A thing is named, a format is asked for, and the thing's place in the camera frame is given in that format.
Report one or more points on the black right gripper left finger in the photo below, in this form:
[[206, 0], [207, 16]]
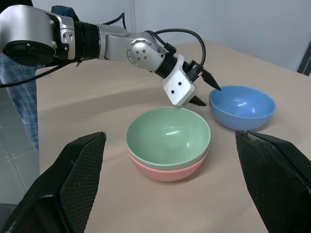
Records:
[[73, 184]]

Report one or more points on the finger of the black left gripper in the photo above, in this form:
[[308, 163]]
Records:
[[198, 100], [211, 80]]

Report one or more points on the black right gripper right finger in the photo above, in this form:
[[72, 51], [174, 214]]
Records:
[[272, 179]]

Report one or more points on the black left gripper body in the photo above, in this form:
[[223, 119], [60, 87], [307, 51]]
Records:
[[193, 71]]

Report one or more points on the blue bowl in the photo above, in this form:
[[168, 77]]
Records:
[[243, 109]]

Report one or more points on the green bowl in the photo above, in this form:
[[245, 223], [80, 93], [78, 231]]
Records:
[[167, 136]]

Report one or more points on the pink bowl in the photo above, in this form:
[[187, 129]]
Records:
[[167, 173]]

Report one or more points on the dark striped equipment rack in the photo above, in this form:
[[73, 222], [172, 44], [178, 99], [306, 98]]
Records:
[[305, 58]]

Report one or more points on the person in plaid trousers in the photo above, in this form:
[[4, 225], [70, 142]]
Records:
[[22, 102]]

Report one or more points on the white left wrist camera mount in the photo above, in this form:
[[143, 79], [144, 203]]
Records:
[[178, 88]]

